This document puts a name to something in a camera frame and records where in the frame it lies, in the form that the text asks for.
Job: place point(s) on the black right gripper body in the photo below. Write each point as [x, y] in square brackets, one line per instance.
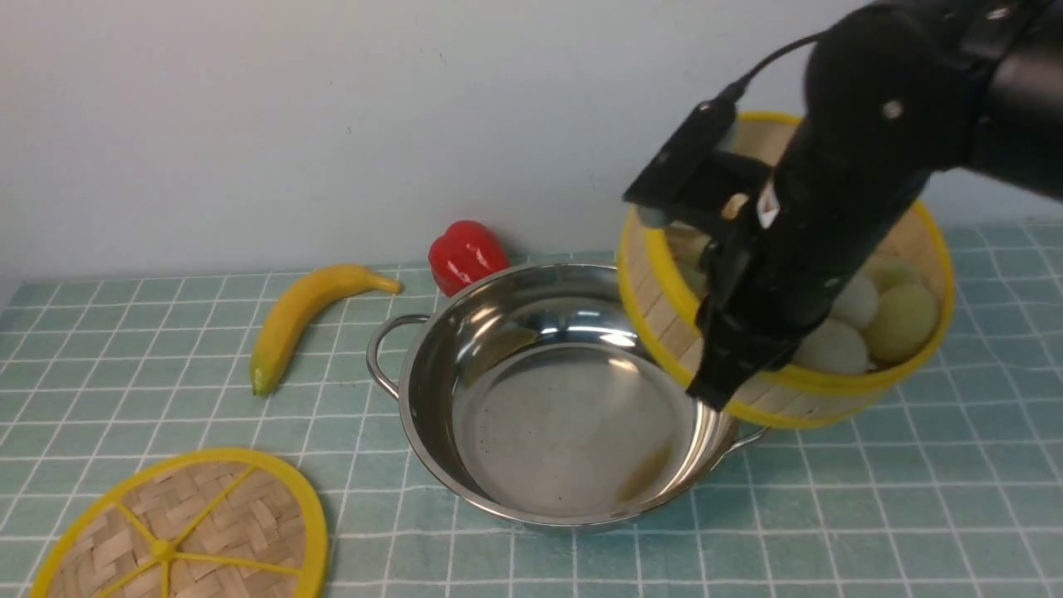
[889, 95]

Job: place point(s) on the yellow rimmed bamboo steamer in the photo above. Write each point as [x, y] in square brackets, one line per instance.
[664, 282]

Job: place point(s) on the yellow woven bamboo lid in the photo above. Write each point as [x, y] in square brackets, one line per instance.
[218, 522]

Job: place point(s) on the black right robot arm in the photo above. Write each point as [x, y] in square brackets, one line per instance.
[1016, 135]

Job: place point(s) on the stainless steel pot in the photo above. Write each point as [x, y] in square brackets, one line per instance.
[531, 396]

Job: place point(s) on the white round bun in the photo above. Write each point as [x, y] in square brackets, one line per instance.
[857, 304]
[833, 348]

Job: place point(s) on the green round bun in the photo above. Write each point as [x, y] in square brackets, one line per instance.
[906, 319]

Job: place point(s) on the green checkered tablecloth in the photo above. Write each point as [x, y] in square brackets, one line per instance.
[948, 487]

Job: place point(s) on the red bell pepper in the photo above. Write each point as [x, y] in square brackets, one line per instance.
[466, 253]

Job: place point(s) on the yellow banana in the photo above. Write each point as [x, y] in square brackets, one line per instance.
[294, 311]

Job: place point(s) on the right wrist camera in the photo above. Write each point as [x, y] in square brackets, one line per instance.
[689, 170]

